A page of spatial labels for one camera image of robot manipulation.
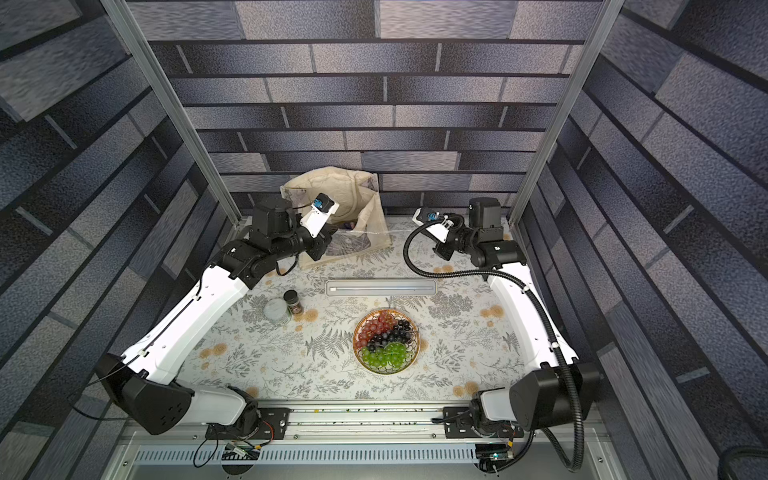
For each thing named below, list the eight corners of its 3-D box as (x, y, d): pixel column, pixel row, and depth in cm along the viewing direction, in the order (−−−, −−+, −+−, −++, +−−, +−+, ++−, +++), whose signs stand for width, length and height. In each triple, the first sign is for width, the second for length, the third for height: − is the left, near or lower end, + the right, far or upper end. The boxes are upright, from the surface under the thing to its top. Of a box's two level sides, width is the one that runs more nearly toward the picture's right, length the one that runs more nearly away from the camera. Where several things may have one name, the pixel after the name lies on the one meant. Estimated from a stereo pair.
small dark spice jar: (290, 316, 95) (281, 302, 87) (293, 304, 98) (284, 289, 90) (302, 316, 95) (294, 302, 87) (304, 304, 98) (297, 289, 90)
